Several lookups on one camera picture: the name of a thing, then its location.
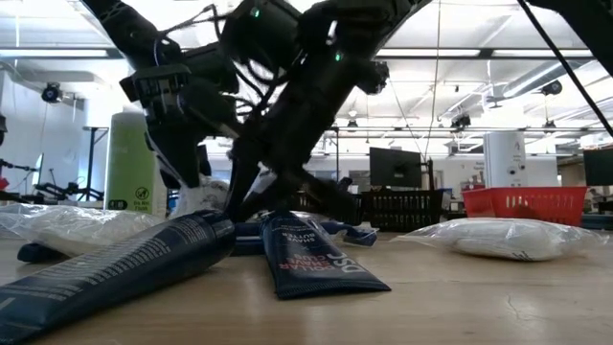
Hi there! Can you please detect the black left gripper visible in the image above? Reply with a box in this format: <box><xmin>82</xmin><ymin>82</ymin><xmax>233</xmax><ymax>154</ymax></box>
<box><xmin>146</xmin><ymin>42</ymin><xmax>240</xmax><ymax>190</ymax></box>

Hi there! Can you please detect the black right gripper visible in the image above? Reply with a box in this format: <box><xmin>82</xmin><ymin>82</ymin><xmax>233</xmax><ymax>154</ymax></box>
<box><xmin>223</xmin><ymin>50</ymin><xmax>382</xmax><ymax>225</ymax></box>

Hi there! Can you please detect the dark blue shave butter tube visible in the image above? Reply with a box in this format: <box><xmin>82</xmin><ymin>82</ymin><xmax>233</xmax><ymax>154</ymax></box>
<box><xmin>0</xmin><ymin>208</ymin><xmax>238</xmax><ymax>344</ymax></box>
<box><xmin>260</xmin><ymin>210</ymin><xmax>392</xmax><ymax>301</ymax></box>

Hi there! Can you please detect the green and white wipes canister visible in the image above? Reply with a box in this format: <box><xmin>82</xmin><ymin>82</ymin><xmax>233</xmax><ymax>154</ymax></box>
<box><xmin>103</xmin><ymin>111</ymin><xmax>167</xmax><ymax>219</ymax></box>

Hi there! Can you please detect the black tripod stand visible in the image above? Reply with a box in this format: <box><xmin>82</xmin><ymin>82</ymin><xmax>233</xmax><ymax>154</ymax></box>
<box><xmin>81</xmin><ymin>125</ymin><xmax>111</xmax><ymax>202</ymax></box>

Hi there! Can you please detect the black computer monitor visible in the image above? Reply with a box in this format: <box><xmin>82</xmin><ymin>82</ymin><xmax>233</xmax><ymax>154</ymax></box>
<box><xmin>369</xmin><ymin>146</ymin><xmax>424</xmax><ymax>190</ymax></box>
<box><xmin>582</xmin><ymin>148</ymin><xmax>613</xmax><ymax>188</ymax></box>

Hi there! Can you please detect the black overhead spotlight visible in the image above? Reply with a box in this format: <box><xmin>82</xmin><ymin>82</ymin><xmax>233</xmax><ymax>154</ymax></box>
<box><xmin>40</xmin><ymin>80</ymin><xmax>63</xmax><ymax>104</ymax></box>
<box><xmin>356</xmin><ymin>60</ymin><xmax>391</xmax><ymax>96</ymax></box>
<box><xmin>539</xmin><ymin>79</ymin><xmax>565</xmax><ymax>97</ymax></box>

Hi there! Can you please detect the white round pillar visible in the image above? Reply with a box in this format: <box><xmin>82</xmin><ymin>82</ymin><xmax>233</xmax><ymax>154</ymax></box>
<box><xmin>482</xmin><ymin>130</ymin><xmax>528</xmax><ymax>189</ymax></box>

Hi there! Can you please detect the red plastic basket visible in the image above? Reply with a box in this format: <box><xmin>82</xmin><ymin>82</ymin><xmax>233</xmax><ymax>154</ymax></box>
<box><xmin>461</xmin><ymin>186</ymin><xmax>590</xmax><ymax>228</ymax></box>

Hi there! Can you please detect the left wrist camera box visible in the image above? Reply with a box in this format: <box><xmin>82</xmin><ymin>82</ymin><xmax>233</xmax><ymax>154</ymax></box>
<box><xmin>119</xmin><ymin>63</ymin><xmax>193</xmax><ymax>122</ymax></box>

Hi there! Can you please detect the black aluminium rig frame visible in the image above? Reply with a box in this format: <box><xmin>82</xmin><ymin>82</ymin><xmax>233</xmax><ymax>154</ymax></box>
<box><xmin>0</xmin><ymin>46</ymin><xmax>598</xmax><ymax>61</ymax></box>

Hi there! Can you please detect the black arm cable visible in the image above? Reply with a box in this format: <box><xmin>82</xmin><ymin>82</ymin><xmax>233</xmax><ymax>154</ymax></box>
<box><xmin>515</xmin><ymin>0</ymin><xmax>613</xmax><ymax>139</ymax></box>

